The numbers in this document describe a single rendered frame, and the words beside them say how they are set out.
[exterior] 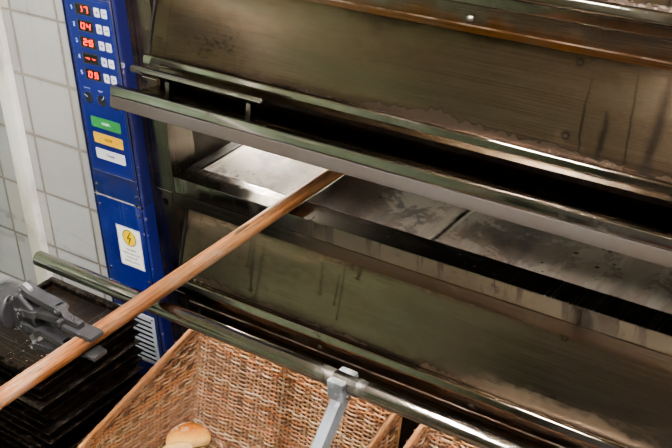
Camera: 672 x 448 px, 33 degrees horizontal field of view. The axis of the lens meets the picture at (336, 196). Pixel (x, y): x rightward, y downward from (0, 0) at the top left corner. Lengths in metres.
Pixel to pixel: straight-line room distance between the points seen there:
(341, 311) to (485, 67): 0.65
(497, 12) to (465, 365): 0.69
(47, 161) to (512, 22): 1.32
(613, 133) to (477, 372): 0.59
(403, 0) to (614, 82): 0.38
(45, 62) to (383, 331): 0.97
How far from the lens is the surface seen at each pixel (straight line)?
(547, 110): 1.85
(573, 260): 2.12
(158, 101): 2.18
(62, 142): 2.70
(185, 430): 2.60
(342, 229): 2.21
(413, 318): 2.22
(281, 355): 1.89
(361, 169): 1.91
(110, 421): 2.48
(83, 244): 2.82
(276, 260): 2.38
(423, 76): 1.95
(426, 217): 2.24
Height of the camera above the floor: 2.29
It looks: 28 degrees down
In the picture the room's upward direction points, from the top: 3 degrees counter-clockwise
